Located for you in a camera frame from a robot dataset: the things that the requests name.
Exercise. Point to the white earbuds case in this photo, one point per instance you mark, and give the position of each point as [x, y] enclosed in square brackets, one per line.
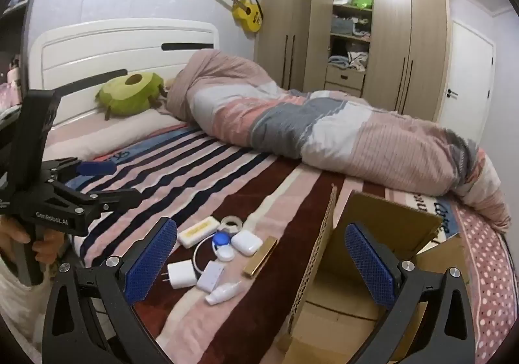
[247, 243]

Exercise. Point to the brown cardboard box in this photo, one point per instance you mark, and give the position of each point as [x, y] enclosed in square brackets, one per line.
[348, 307]

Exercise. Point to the green avocado plush toy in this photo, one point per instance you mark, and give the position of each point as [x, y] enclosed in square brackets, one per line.
[127, 94]

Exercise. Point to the person's left hand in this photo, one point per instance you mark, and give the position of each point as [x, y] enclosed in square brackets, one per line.
[49, 248]

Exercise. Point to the white power bank yellow label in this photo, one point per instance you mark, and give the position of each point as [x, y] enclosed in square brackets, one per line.
[197, 232]

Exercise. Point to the blue and white round case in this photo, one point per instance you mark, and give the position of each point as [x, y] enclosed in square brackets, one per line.
[222, 244]

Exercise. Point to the pile of folded clothes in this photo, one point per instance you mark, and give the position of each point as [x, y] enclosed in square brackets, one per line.
[350, 58]

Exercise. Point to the pale pink pillow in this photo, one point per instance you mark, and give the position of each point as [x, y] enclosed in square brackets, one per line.
[105, 133]

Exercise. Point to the clear tape roll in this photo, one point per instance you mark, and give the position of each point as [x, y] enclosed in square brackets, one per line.
[232, 223]

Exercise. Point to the white charger plug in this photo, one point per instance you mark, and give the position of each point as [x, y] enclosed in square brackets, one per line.
[181, 275]

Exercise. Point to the pink polka dot sheet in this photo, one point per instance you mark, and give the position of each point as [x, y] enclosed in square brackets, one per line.
[492, 291]

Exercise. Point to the small white bottle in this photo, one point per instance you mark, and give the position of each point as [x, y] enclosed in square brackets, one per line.
[222, 293]

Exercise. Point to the white door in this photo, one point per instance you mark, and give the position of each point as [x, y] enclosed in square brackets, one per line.
[470, 84]

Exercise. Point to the wooden wardrobe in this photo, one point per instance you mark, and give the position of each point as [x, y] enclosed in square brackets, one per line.
[389, 23]

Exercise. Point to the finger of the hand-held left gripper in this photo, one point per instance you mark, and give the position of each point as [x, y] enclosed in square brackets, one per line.
[117, 198]
[95, 168]

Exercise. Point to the yellow guitar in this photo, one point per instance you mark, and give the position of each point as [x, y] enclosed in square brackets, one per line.
[245, 13]

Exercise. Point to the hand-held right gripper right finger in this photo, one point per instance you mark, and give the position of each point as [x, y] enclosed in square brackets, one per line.
[369, 266]

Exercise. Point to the pink and grey quilt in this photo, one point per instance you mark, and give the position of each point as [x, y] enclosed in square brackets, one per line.
[324, 133]

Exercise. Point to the white rectangular adapter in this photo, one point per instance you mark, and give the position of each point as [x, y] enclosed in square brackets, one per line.
[211, 276]

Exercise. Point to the gold rectangular bar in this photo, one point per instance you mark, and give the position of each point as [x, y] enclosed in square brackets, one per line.
[260, 257]

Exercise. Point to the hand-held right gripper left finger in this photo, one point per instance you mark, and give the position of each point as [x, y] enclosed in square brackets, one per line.
[149, 264]

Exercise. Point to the white bed headboard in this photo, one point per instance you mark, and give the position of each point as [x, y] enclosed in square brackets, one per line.
[101, 48]

